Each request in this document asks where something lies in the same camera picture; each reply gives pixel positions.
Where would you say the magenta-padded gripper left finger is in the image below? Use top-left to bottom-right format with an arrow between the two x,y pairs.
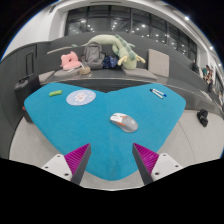
41,143 -> 92,186

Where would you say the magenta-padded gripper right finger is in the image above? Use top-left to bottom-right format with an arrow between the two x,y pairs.
132,142 -> 184,186

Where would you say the grey and white computer mouse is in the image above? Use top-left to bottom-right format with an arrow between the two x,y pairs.
109,112 -> 139,134

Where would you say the round light blue mouse pad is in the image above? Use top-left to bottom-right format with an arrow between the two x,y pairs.
65,89 -> 97,107

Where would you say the blue-capped white marker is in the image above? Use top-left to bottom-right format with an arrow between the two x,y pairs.
152,88 -> 168,98

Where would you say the black bag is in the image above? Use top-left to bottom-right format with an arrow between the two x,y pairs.
196,108 -> 210,128

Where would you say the green eraser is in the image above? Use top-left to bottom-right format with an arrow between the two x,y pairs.
48,89 -> 64,98

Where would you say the grey tiered bench seating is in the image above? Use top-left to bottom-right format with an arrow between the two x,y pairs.
0,31 -> 224,118

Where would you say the black hard case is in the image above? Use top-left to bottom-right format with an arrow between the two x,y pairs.
14,73 -> 42,108

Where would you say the flat grey seat cushion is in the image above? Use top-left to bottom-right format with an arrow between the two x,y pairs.
121,66 -> 158,81
38,70 -> 56,84
53,67 -> 83,78

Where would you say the tan twine ball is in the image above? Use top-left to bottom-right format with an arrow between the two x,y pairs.
78,65 -> 92,76

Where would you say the upright grey seat cushion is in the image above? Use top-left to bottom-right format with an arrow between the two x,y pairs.
147,48 -> 170,78

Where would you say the pink plush cushion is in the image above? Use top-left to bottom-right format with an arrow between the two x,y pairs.
60,50 -> 83,71

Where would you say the person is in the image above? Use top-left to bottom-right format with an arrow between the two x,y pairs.
201,64 -> 214,94

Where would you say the navy blue patterned bag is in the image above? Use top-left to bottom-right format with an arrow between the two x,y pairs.
102,54 -> 120,70

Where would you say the grey backpack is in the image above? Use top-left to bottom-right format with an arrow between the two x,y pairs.
80,42 -> 106,70

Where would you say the green dragon plush toy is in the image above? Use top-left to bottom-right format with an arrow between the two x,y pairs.
81,33 -> 147,71

